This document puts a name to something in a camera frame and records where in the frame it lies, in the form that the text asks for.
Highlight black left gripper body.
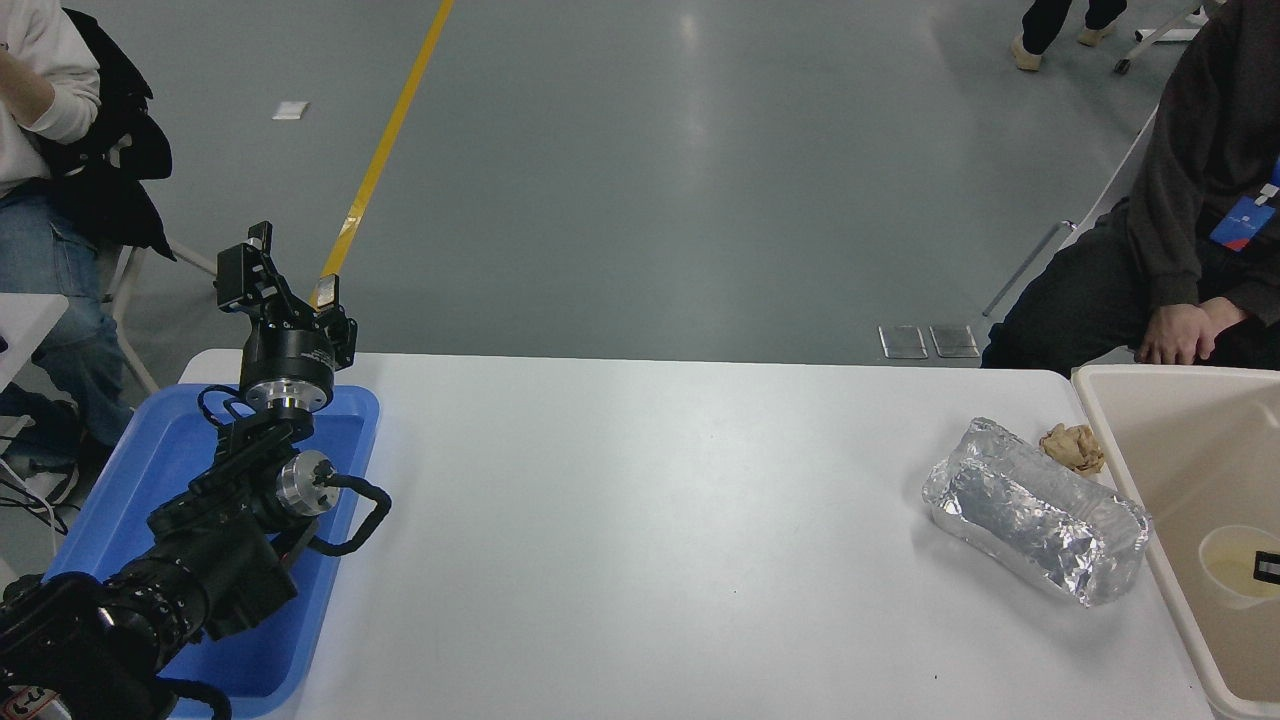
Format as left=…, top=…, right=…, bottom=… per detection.
left=242, top=321, right=338, bottom=392

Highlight white paper cup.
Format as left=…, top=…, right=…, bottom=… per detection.
left=1197, top=524, right=1280, bottom=612

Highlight person's hand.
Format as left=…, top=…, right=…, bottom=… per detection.
left=1198, top=297, right=1251, bottom=346
left=1137, top=304, right=1217, bottom=366

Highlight white chair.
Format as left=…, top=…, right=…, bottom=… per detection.
left=98, top=135, right=218, bottom=397

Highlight blue plastic tray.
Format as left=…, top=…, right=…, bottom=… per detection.
left=45, top=383, right=381, bottom=719

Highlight black jacket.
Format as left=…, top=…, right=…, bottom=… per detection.
left=40, top=8, right=176, bottom=261

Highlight large pale bin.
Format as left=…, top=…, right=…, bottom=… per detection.
left=1070, top=364, right=1280, bottom=720

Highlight seated person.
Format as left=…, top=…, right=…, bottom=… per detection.
left=0, top=0, right=136, bottom=506
left=980, top=0, right=1280, bottom=371

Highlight small white table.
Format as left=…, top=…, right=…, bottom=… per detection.
left=0, top=293, right=69, bottom=391

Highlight crumpled tan paper ball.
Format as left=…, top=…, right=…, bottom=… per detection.
left=1039, top=424, right=1106, bottom=475

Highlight silver foil tray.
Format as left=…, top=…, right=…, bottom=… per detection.
left=921, top=417, right=1153, bottom=608

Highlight blue name badge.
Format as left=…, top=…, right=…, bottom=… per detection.
left=1210, top=155, right=1280, bottom=253

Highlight white wheeled stand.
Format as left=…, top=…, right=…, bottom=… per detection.
left=1115, top=3, right=1213, bottom=75

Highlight walking person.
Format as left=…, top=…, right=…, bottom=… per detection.
left=1010, top=0, right=1129, bottom=72

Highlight black floor cables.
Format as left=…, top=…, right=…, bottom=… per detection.
left=0, top=455, right=67, bottom=537

